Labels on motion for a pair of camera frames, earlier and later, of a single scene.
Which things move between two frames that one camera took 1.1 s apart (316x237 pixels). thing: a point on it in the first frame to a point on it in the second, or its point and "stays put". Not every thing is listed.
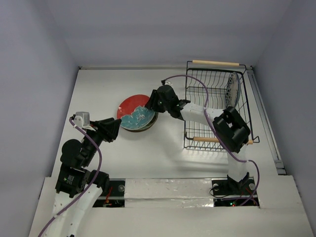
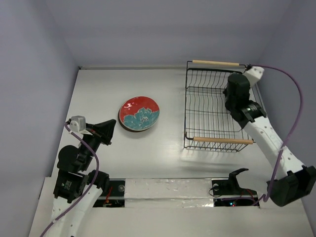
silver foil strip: x=168 y=193 stays put
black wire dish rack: x=218 y=85 stays put
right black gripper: x=155 y=100 to x=228 y=92
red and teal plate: x=133 y=113 stays put
